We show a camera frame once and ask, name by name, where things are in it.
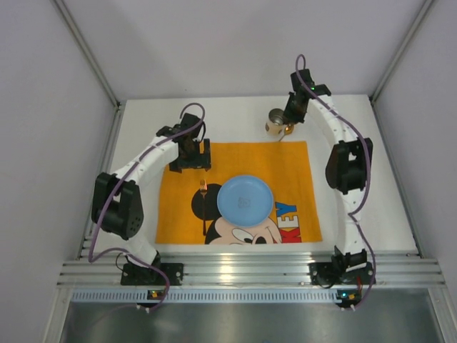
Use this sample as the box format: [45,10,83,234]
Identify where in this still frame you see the small metal cup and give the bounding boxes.
[265,108,286,136]

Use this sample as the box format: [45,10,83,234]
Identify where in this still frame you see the copper fork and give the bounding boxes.
[200,179,208,236]

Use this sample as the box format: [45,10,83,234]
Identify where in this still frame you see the orange Mickey Mouse cloth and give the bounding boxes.
[156,141,322,245]

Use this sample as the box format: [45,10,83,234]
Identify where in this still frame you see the blue plastic plate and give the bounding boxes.
[216,175,274,227]

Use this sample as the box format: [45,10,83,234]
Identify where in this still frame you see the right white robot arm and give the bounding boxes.
[283,69,373,264]

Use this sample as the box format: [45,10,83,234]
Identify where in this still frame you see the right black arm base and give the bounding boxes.
[309,246,374,289]

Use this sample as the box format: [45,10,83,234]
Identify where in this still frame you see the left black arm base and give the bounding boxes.
[115,259,184,286]

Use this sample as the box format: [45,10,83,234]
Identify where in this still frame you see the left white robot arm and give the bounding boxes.
[88,111,211,268]

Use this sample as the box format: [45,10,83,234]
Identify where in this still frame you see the copper spoon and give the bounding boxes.
[279,123,295,141]

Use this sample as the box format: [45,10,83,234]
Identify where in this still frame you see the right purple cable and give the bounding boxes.
[295,54,376,311]

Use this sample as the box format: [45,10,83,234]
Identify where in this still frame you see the purple cable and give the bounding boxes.
[88,102,207,309]
[295,54,376,311]

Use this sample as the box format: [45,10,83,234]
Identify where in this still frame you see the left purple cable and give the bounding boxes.
[88,102,207,309]

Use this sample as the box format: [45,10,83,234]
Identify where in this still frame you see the aluminium mounting rail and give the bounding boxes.
[57,238,446,288]

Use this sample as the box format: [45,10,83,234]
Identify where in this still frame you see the perforated cable duct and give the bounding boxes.
[71,289,361,304]

